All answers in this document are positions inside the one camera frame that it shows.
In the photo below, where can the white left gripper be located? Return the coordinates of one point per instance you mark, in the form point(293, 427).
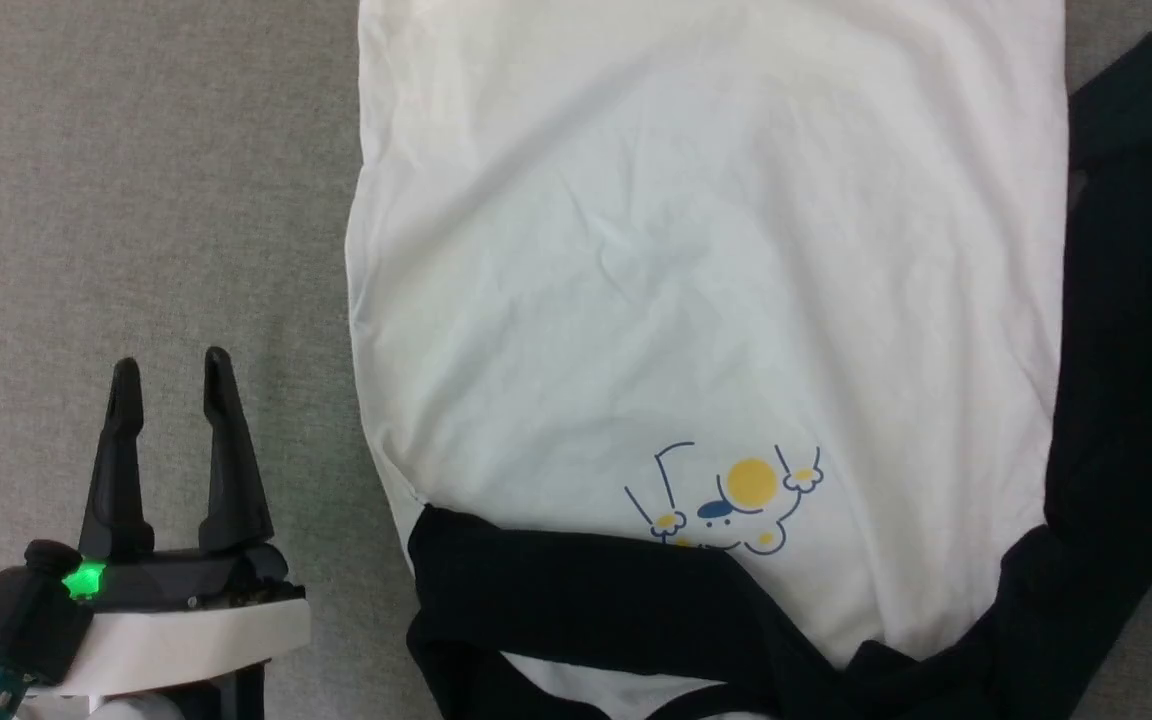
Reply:
point(196, 635)

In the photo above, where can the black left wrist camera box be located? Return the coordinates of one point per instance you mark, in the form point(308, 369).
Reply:
point(6, 620)

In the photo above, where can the white shirt with black sleeves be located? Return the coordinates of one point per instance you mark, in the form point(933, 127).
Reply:
point(686, 250)

